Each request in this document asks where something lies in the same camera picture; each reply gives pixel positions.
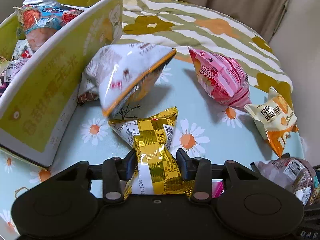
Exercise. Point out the brown chocolate snack bag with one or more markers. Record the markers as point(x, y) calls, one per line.
point(293, 174)

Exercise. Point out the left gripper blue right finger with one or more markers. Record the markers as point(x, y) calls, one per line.
point(184, 164)

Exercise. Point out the pink striped snack bag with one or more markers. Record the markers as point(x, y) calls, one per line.
point(223, 79)

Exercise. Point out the green cardboard box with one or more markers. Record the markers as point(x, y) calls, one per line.
point(39, 102)

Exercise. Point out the green striped floral duvet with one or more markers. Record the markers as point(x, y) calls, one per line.
point(181, 25)

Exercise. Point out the white orange snack bag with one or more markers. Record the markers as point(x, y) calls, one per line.
point(122, 73)

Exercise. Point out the pink strawberry snack bag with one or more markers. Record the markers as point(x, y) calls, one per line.
point(217, 189)

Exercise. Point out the light blue daisy tablecloth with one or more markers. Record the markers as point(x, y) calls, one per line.
point(204, 128)

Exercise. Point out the shrimp flake snack bag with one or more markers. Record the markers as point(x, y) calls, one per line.
point(41, 19)

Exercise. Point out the cream orange cake packet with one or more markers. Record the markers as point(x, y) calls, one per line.
point(274, 119)

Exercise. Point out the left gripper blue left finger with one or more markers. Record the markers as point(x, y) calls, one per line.
point(130, 163)

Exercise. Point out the purple snack bag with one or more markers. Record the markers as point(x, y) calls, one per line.
point(9, 73)

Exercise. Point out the gold yellow snack bag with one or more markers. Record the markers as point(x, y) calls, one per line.
point(157, 171)

